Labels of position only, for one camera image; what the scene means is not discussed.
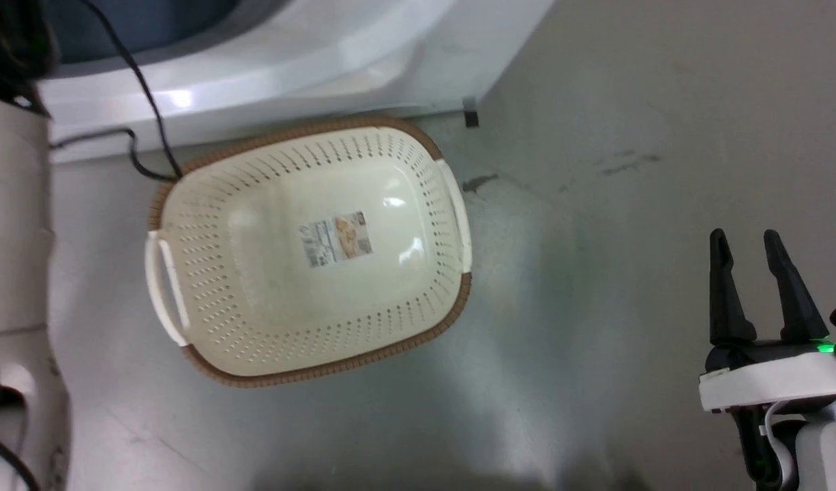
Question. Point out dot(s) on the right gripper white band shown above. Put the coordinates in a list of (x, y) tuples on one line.
[(772, 382)]

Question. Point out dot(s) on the cream perforated laundry basket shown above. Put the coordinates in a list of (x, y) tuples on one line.
[(275, 300)]

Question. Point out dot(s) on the black washing machine foot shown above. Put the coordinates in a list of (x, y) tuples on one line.
[(470, 114)]

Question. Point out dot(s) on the paper label sticker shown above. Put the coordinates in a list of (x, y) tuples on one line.
[(336, 239)]

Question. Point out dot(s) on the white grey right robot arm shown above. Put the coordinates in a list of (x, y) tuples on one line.
[(807, 443)]

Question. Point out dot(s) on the white washing machine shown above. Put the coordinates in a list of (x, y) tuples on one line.
[(288, 61)]

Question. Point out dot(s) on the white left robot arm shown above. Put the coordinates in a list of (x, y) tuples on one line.
[(12, 273)]

